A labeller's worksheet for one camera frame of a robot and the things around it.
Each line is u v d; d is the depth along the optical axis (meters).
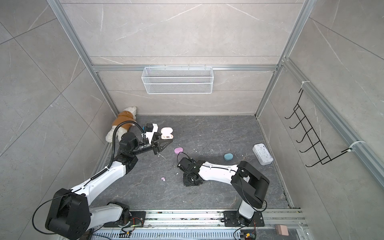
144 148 0.66
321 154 0.64
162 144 0.68
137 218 0.73
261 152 0.93
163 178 0.86
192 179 0.61
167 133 0.72
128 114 1.09
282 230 0.69
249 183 0.45
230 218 0.73
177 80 1.01
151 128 0.63
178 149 0.98
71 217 0.40
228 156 0.95
